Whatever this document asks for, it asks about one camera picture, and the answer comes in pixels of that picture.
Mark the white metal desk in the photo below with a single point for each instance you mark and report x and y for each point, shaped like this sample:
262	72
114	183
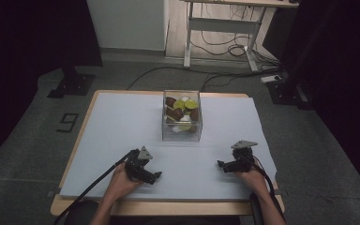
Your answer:
222	25

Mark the black stand base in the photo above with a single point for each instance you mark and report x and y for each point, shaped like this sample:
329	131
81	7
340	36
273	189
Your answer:
281	92
75	84

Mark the clear acrylic box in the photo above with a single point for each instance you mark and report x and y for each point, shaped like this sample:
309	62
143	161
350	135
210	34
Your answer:
182	93

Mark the light blue table mat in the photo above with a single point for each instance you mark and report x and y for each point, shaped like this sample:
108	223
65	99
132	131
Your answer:
122	125

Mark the person's left hand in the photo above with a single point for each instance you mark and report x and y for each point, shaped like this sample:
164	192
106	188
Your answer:
120	184

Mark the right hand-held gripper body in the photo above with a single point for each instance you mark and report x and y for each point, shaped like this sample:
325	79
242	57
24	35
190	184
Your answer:
243	161

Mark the white power strip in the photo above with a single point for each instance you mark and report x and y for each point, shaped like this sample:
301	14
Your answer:
270	78

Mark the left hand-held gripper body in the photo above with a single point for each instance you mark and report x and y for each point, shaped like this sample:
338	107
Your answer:
136	164

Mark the dark curtain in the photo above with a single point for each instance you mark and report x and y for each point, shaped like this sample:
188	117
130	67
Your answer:
28	47
340	62

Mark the person's right hand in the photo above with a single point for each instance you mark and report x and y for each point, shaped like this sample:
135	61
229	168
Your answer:
255	179

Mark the white cabinet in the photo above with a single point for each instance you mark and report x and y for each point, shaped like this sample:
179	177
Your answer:
128	22

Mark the pile of coffee capsules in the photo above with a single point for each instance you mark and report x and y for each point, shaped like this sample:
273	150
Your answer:
178	114

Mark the wooden table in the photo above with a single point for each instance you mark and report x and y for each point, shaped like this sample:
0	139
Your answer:
168	207

